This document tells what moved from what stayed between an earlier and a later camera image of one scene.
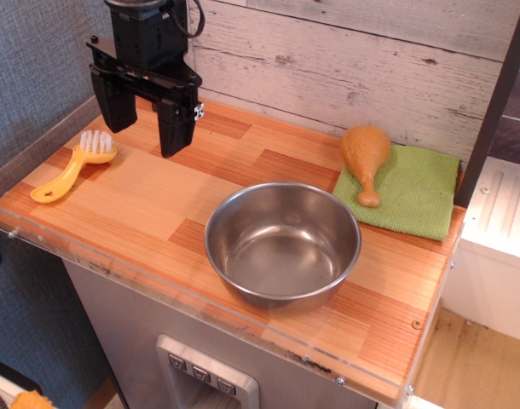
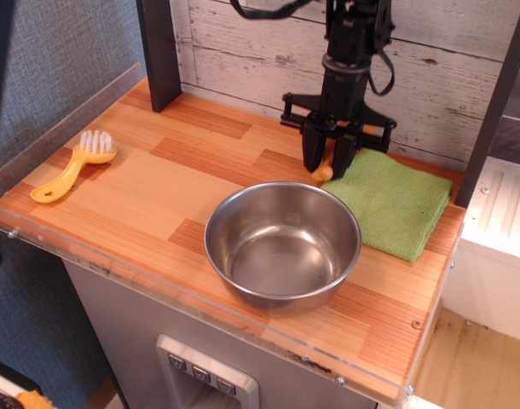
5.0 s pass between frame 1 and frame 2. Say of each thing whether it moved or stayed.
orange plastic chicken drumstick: moved
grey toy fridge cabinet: stayed
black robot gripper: moved
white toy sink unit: stayed
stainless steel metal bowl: stayed
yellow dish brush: stayed
